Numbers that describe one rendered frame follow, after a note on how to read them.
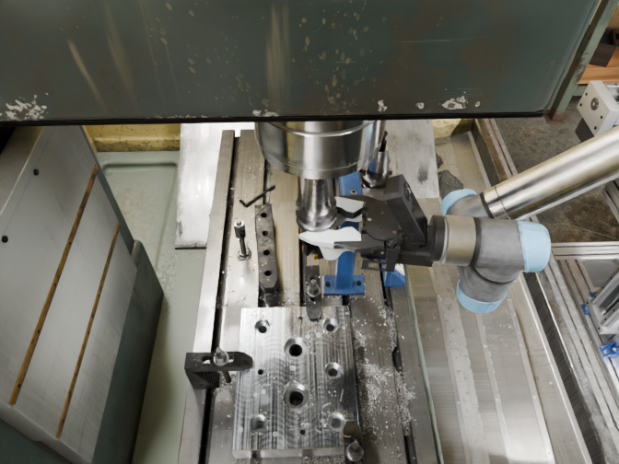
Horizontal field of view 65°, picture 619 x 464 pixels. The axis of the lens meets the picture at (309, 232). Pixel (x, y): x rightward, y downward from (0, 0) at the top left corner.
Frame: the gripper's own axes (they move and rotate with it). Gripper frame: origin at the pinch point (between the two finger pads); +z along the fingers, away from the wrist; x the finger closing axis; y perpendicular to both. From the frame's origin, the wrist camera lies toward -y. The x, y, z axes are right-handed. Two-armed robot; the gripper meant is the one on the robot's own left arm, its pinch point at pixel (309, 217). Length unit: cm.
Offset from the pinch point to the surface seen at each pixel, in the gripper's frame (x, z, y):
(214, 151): 76, 42, 58
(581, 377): 4, -64, 54
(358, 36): -12.0, -5.0, -36.2
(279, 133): -7.1, 2.5, -21.8
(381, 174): 21.4, -11.8, 10.3
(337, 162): -7.5, -3.9, -18.7
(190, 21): -13.8, 7.6, -37.5
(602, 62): 234, -152, 107
